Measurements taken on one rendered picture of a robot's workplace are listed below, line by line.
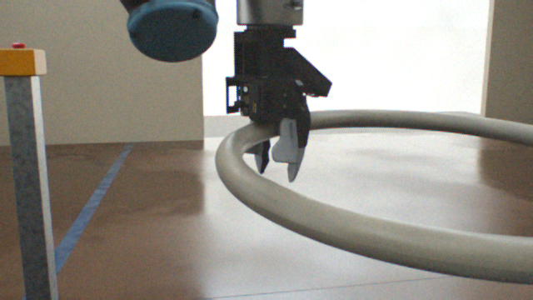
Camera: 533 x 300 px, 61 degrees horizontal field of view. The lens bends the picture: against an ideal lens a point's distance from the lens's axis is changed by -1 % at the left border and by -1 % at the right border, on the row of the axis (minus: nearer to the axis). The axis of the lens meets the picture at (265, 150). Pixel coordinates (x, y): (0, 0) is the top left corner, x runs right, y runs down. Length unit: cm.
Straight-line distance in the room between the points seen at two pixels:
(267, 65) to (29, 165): 112
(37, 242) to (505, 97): 744
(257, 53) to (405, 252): 37
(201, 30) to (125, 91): 606
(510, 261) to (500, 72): 783
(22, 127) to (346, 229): 136
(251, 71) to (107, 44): 597
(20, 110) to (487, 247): 143
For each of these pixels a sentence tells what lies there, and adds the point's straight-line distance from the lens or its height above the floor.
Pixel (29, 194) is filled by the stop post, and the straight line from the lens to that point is 163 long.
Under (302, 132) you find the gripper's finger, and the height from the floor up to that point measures 94.
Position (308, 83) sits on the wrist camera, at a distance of 67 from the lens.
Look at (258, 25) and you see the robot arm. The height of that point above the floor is 108.
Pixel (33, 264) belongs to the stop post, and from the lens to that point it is 170.
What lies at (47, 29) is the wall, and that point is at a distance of 670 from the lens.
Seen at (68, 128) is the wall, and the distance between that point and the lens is 670.
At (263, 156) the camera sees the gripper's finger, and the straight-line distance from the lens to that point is 69.
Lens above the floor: 103
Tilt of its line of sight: 10 degrees down
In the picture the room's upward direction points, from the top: straight up
